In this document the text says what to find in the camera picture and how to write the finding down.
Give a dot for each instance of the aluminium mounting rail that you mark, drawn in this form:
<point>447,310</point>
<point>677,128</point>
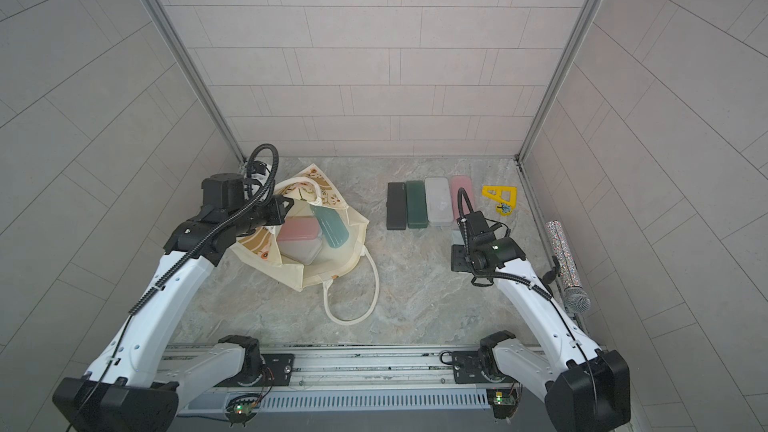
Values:
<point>324,367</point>

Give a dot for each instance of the right circuit board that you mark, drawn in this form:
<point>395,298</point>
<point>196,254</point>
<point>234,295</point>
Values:
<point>504,403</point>

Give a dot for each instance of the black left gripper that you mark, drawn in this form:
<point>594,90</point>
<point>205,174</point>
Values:
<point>279,212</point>

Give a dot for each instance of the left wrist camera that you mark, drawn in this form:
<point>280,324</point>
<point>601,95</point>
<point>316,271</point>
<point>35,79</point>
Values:
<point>255,169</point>

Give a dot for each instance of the black pencil case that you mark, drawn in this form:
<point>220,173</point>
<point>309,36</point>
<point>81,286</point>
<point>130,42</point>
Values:
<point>396,206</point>

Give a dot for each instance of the white grey pencil case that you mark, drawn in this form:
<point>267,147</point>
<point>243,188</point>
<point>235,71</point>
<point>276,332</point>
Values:
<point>438,201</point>

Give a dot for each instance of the dark green pencil case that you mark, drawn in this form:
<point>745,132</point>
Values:
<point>417,215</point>

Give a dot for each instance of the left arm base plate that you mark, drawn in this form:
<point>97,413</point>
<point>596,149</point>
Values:
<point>276,371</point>

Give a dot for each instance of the floral canvas tote bag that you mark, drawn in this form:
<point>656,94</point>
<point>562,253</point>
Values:
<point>259,249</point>

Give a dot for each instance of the circuit board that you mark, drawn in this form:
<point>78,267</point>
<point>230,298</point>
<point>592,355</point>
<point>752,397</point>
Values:
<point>504,403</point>
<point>241,409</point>

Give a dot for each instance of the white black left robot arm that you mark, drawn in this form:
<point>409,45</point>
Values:
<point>120,390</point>

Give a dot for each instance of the yellow triangular wooden toy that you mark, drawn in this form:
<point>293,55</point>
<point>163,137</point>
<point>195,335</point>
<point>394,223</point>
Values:
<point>505,198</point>

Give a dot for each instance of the salmon red pencil case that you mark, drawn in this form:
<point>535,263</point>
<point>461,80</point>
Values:
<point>299,228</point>

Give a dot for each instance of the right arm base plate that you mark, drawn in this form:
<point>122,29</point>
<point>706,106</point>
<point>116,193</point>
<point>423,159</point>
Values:
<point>466,367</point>

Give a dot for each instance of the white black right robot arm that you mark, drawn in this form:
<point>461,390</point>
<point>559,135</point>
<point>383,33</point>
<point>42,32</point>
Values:
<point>583,387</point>

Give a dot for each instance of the left circuit board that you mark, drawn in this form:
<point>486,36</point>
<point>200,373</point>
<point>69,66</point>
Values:
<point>241,409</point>

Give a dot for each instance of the black microphone stand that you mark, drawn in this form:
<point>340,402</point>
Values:
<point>553,274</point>

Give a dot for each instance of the glittery silver microphone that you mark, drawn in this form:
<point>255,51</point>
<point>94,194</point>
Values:
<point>575,298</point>

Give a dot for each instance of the pink pencil case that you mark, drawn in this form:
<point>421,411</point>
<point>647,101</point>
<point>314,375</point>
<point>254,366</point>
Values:
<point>456,183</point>

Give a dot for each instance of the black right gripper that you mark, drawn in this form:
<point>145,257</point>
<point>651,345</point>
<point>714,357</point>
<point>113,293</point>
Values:
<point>457,258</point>

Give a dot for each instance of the light teal pencil case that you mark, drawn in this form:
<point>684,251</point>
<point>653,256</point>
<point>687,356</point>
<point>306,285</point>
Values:
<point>331,225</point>

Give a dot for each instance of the translucent white pencil case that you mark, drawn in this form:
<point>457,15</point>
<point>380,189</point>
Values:
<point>301,251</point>

